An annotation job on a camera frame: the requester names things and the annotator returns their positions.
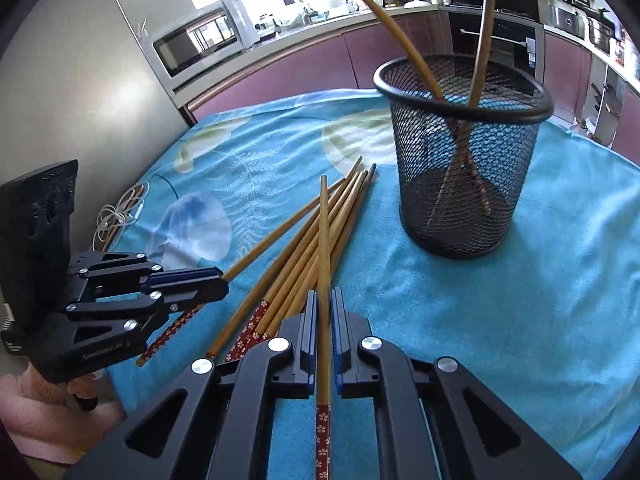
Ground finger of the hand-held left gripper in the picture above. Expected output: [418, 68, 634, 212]
[66, 251, 224, 291]
[64, 279, 231, 335]

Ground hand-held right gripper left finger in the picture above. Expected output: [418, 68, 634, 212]
[62, 290, 319, 480]

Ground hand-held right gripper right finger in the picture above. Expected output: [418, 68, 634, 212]
[331, 287, 583, 480]

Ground red-tipped bamboo chopstick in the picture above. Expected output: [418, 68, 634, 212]
[427, 0, 497, 231]
[322, 0, 493, 218]
[315, 175, 333, 480]

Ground pile of wooden chopsticks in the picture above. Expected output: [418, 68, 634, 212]
[136, 177, 347, 367]

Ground bunch of bamboo chopsticks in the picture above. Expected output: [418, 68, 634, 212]
[205, 156, 378, 363]

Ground black mesh utensil holder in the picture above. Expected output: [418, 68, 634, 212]
[374, 55, 555, 260]

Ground person's left hand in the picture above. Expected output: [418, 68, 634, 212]
[66, 370, 108, 412]

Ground grey refrigerator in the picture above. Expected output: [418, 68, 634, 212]
[0, 0, 198, 211]

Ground blue floral tablecloth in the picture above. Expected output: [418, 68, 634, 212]
[107, 87, 640, 480]

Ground purple kitchen cabinets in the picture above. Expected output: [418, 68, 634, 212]
[182, 10, 640, 161]

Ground white microwave oven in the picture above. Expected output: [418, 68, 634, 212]
[149, 0, 261, 80]

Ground black built-in oven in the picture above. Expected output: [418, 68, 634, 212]
[446, 11, 546, 86]

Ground stainless steel cooker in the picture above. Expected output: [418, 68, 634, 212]
[544, 4, 589, 37]

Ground stainless steel pot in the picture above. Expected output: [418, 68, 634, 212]
[587, 16, 615, 55]

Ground white cable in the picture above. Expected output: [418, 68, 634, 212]
[94, 184, 150, 253]

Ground thin black wire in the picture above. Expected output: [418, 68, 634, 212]
[150, 172, 181, 206]

